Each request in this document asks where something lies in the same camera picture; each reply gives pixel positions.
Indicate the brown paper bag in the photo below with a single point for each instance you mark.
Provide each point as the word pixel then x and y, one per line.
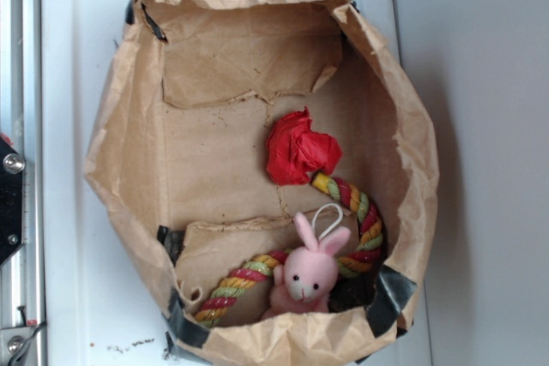
pixel 179 158

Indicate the pink plush bunny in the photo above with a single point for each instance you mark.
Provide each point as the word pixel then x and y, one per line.
pixel 303 283

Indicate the white plastic bin lid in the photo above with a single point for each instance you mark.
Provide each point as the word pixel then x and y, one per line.
pixel 98 311

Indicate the multicolour braided rope toy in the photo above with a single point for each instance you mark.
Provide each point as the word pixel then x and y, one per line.
pixel 261 267

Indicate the black metal bracket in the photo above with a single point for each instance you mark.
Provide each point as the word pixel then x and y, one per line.
pixel 11 200

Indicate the aluminium frame rail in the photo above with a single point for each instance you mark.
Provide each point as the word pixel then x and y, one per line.
pixel 23 323

